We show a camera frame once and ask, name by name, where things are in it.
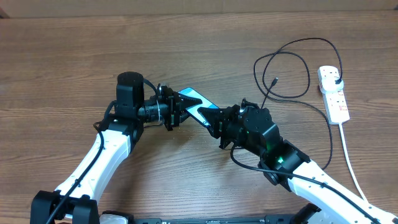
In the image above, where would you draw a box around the white power strip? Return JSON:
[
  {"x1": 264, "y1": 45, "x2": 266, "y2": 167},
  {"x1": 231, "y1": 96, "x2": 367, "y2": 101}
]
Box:
[{"x1": 317, "y1": 65, "x2": 351, "y2": 125}]

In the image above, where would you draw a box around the white USB charger plug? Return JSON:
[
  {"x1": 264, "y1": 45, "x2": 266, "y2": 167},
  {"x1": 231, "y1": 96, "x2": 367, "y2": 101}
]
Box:
[{"x1": 320, "y1": 77, "x2": 344, "y2": 94}]

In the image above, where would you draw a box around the blue Samsung Galaxy smartphone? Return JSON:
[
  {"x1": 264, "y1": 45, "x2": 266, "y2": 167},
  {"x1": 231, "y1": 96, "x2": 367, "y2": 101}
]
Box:
[{"x1": 178, "y1": 87, "x2": 218, "y2": 128}]

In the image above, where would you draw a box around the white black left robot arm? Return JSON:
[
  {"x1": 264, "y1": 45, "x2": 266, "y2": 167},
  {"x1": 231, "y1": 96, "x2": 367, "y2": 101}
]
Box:
[{"x1": 30, "y1": 72, "x2": 202, "y2": 223}]

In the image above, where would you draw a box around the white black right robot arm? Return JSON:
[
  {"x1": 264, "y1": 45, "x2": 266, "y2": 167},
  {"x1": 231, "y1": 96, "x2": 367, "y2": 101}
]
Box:
[{"x1": 198, "y1": 101, "x2": 397, "y2": 223}]

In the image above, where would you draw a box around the white power strip cord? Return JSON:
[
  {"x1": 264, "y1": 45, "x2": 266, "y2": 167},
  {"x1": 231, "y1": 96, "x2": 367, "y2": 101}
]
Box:
[{"x1": 338, "y1": 123, "x2": 369, "y2": 203}]

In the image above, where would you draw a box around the black mounting rail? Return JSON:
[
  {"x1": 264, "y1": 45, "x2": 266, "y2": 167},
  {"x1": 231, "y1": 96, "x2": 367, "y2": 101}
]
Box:
[{"x1": 99, "y1": 211, "x2": 299, "y2": 224}]

